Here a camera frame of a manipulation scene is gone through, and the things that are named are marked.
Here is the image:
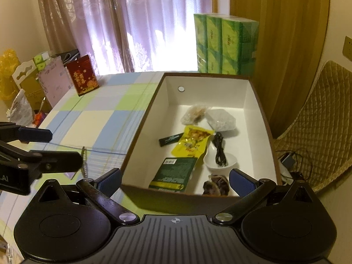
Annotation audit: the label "checkered cloth desktop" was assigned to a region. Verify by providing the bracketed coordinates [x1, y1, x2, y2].
[0, 71, 165, 253]

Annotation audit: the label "dark brown snack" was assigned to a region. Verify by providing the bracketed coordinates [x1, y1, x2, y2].
[202, 174, 230, 196]

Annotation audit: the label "yellow snack packet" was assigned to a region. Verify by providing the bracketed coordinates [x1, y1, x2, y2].
[171, 125, 215, 158]

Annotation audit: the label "small green boxes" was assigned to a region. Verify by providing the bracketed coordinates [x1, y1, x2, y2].
[33, 52, 54, 70]

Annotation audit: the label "yellow plastic bag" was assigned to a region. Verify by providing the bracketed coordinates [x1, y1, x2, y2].
[0, 48, 21, 101]

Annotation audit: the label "white cutout board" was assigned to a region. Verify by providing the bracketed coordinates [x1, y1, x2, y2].
[11, 60, 37, 88]

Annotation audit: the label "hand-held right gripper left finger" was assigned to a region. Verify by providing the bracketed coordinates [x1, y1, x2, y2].
[37, 169, 139, 224]

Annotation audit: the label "wooden wardrobe panel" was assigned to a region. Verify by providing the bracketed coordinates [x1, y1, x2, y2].
[229, 0, 330, 128]

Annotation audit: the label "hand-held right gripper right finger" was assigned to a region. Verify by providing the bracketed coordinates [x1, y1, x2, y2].
[213, 168, 315, 224]

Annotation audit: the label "tangled black cables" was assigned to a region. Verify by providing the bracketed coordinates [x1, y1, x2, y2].
[275, 150, 317, 182]

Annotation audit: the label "black cable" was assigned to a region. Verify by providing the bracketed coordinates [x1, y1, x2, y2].
[211, 132, 229, 167]

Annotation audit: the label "purple sheer curtain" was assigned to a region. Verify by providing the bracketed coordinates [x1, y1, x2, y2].
[36, 0, 211, 75]

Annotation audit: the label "grey charger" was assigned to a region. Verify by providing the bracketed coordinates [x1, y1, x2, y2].
[280, 154, 296, 168]

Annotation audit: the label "thin striped packet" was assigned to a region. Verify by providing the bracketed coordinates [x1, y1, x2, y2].
[64, 147, 89, 180]

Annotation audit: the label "clear white packet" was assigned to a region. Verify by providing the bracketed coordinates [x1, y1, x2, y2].
[206, 109, 237, 132]

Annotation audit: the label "wall socket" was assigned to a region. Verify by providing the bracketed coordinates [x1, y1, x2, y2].
[342, 36, 352, 61]

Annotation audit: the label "red printed box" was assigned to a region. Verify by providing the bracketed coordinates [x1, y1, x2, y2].
[64, 55, 100, 97]

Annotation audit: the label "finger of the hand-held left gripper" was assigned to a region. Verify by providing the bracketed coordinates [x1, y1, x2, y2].
[0, 140, 83, 175]
[0, 122, 53, 143]

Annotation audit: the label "dark green snack packet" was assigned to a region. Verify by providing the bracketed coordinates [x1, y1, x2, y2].
[149, 157, 199, 191]

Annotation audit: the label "small black bar packet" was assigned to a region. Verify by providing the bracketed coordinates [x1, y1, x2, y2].
[159, 132, 184, 147]

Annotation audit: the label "white cardboard box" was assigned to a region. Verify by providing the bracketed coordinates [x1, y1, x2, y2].
[119, 72, 282, 197]

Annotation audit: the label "clear plastic bag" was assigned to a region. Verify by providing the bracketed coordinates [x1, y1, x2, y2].
[7, 89, 35, 127]

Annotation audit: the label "green tissue pack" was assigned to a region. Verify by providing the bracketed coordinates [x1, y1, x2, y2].
[193, 13, 259, 75]

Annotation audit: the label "brown cardboard box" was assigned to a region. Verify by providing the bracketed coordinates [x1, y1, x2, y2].
[19, 74, 51, 110]

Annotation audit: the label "black folder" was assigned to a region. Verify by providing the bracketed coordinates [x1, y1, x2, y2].
[55, 49, 80, 62]

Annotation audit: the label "clear bag brown snack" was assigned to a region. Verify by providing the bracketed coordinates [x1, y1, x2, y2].
[181, 104, 208, 125]

